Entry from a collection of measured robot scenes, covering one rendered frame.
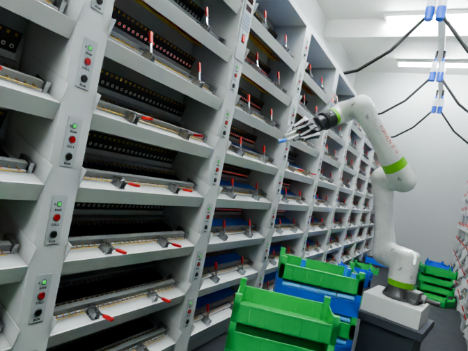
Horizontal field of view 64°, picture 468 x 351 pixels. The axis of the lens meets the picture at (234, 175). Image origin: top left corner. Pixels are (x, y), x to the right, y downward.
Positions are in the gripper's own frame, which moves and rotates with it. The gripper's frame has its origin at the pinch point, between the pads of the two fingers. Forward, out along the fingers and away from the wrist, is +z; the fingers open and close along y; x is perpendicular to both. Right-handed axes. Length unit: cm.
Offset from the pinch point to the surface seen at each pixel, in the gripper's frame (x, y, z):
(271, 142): 32.5, -15.9, -10.4
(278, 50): -12.2, -40.0, -17.9
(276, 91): 1.9, -27.1, -11.9
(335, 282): -12, 64, 32
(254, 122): -0.4, -14.5, 11.5
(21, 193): -56, 9, 107
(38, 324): -32, 31, 118
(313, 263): 5, 53, 27
